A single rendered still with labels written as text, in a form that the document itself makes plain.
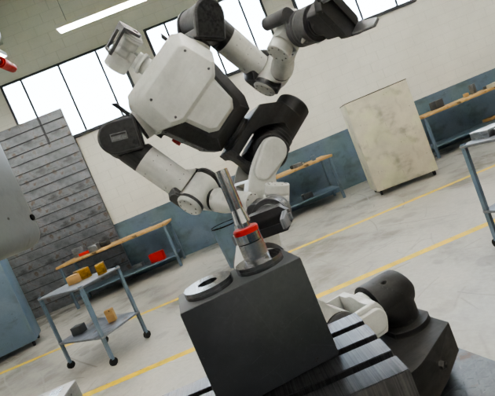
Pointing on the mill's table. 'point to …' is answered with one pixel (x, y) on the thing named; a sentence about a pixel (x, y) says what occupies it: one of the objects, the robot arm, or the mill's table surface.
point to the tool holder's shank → (241, 218)
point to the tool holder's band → (246, 230)
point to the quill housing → (3, 205)
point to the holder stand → (256, 325)
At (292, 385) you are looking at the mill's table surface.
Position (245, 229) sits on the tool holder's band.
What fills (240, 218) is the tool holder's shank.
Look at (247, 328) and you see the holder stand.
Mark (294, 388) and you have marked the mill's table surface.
